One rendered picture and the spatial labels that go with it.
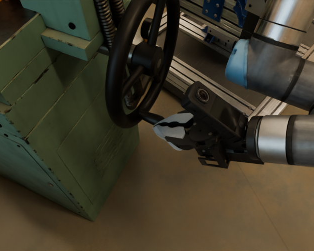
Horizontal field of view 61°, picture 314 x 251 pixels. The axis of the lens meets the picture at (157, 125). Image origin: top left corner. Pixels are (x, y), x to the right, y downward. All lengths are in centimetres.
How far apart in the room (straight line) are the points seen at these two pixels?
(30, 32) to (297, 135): 45
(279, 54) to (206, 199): 90
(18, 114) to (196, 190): 90
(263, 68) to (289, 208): 97
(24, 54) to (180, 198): 92
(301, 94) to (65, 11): 40
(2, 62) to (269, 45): 42
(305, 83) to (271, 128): 9
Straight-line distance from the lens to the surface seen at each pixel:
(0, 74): 51
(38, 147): 65
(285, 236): 132
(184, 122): 50
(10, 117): 56
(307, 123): 42
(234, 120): 44
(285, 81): 46
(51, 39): 53
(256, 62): 46
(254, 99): 132
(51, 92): 61
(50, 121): 65
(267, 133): 42
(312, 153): 41
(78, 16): 48
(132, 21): 42
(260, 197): 133
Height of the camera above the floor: 119
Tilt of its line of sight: 57 degrees down
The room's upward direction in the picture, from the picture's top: straight up
